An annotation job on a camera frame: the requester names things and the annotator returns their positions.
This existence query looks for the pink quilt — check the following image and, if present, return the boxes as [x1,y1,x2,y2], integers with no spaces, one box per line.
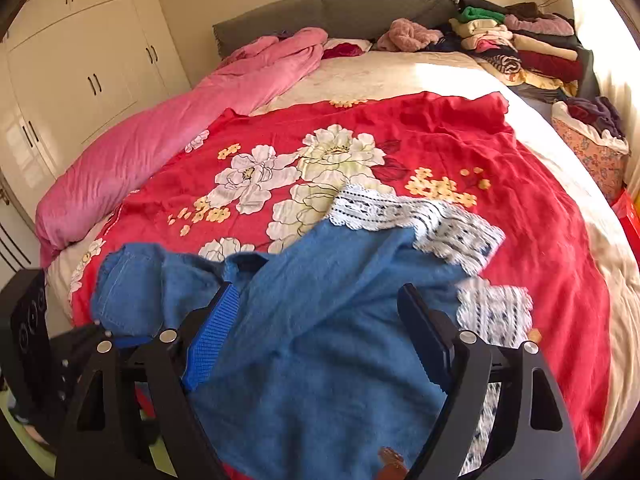
[35,27,328,268]

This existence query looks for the red box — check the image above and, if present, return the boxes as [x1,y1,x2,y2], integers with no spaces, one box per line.
[611,189,640,257]

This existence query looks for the dark purple clothes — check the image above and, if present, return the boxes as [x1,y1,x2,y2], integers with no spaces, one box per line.
[565,96,626,141]

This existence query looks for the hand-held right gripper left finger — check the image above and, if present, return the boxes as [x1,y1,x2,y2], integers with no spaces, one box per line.
[55,282,241,480]

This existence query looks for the blue denim pants lace cuffs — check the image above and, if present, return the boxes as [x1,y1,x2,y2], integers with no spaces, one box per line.
[92,185,535,480]

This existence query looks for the floral fabric box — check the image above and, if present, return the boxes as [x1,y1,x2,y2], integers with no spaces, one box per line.
[551,101,630,204]

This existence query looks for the red floral blanket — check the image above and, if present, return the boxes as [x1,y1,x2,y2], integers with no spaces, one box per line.
[70,91,612,480]

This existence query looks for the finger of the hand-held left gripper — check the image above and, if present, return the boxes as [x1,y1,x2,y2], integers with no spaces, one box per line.
[109,335,158,356]

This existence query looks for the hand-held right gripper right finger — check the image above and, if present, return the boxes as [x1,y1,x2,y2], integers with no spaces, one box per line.
[397,284,583,480]

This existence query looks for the cream wardrobe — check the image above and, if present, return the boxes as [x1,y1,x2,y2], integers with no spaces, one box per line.
[0,0,192,281]

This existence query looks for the pile of folded clothes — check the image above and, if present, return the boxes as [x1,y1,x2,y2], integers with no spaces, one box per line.
[447,0,601,103]

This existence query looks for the pink fuzzy garment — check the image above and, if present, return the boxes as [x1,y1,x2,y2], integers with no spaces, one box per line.
[376,18,445,53]

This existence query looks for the white curtain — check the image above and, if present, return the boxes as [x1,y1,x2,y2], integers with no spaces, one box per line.
[564,0,640,128]

